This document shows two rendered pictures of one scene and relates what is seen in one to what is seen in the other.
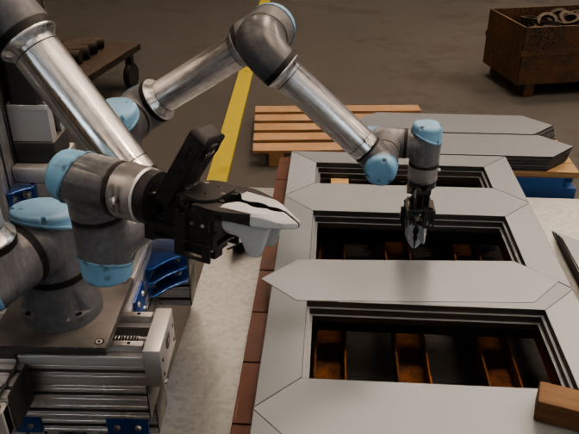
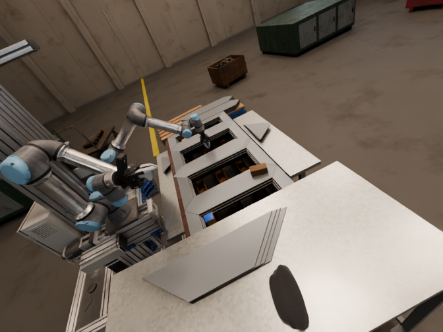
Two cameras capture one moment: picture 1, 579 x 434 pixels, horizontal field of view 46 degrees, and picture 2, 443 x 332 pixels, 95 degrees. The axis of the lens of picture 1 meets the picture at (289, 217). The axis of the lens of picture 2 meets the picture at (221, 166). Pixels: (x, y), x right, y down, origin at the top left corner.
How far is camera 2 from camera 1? 19 cm
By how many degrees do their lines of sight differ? 10
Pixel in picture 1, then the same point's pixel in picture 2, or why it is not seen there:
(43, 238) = (102, 200)
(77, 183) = (96, 185)
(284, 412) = (192, 207)
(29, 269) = (103, 210)
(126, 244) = (120, 192)
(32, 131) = (84, 173)
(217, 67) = (128, 128)
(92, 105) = (91, 161)
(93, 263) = (115, 201)
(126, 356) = (144, 217)
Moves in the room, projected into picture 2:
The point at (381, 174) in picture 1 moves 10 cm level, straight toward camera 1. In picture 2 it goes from (187, 135) to (188, 141)
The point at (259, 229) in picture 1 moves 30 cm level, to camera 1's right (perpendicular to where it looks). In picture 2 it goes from (147, 172) to (210, 139)
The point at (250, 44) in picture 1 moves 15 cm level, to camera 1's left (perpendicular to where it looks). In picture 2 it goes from (132, 118) to (113, 128)
